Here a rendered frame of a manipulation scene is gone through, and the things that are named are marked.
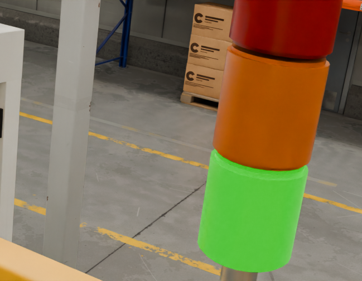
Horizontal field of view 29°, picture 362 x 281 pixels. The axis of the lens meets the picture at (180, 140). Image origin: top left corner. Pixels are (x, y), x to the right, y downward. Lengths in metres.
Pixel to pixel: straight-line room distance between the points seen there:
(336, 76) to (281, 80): 9.04
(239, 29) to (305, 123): 0.05
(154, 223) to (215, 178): 5.05
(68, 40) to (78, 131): 0.40
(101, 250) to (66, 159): 1.94
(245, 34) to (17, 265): 0.22
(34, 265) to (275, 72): 0.22
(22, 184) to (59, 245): 2.66
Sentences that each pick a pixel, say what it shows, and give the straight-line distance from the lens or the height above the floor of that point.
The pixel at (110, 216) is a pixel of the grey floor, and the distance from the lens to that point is 5.43.
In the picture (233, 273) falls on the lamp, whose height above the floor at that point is 2.15.
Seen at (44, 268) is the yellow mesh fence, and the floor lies 2.10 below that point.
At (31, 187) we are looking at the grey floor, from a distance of 5.84.
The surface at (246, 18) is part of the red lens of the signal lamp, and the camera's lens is 0.32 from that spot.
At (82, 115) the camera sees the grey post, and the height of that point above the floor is 1.42.
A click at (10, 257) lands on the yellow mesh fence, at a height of 2.10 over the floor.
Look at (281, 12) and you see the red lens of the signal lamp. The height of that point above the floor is 2.29.
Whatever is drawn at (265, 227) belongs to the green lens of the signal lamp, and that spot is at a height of 2.19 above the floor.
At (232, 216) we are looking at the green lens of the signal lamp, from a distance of 0.34.
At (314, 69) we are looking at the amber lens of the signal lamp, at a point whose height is 2.27.
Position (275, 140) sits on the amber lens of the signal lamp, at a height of 2.23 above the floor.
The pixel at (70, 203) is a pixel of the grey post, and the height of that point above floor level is 1.01.
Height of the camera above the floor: 2.33
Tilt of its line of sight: 19 degrees down
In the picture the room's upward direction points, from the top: 8 degrees clockwise
